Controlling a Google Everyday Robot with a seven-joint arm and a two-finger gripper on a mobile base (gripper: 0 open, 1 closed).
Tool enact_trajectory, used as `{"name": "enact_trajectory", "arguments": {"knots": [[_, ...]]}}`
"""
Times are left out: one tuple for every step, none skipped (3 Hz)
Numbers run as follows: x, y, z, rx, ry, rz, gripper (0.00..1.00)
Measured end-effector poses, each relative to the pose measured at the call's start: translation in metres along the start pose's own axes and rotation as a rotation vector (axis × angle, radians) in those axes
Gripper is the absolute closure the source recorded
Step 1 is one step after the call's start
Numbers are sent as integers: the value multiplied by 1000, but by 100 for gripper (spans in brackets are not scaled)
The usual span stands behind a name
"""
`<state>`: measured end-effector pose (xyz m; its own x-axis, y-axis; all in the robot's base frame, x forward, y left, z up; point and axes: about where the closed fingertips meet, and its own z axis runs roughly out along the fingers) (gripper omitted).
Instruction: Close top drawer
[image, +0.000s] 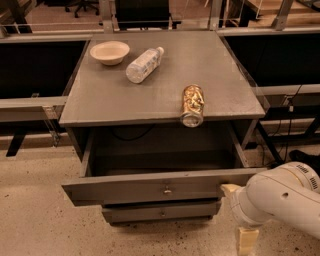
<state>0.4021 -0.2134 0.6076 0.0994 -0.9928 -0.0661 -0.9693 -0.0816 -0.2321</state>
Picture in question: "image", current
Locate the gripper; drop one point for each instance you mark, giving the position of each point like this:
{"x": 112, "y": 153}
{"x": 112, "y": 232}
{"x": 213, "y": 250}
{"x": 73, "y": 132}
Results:
{"x": 240, "y": 204}

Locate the grey top drawer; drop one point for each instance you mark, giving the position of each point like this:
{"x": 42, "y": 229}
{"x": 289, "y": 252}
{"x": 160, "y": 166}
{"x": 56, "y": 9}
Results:
{"x": 133, "y": 165}

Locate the grey drawer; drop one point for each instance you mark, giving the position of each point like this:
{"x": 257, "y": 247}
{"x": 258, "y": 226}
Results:
{"x": 166, "y": 211}
{"x": 133, "y": 165}

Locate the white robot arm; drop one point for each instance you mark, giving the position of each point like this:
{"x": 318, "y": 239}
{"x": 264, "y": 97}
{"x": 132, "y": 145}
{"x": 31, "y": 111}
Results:
{"x": 289, "y": 193}

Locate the grey bottom drawer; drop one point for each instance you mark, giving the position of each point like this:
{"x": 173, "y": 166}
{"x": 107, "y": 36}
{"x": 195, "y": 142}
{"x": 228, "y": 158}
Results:
{"x": 166, "y": 211}

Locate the grey wooden drawer cabinet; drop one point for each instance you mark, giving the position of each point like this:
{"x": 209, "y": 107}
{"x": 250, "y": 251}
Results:
{"x": 160, "y": 149}

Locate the golden snack jar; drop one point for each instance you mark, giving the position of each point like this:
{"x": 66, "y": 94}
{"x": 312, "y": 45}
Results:
{"x": 192, "y": 106}

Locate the clear plastic water bottle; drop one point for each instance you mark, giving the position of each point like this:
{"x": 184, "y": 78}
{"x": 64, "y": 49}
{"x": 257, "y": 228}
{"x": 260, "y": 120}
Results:
{"x": 144, "y": 65}

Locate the beige paper bowl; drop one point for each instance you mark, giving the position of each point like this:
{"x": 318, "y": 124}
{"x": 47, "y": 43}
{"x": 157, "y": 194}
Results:
{"x": 110, "y": 53}

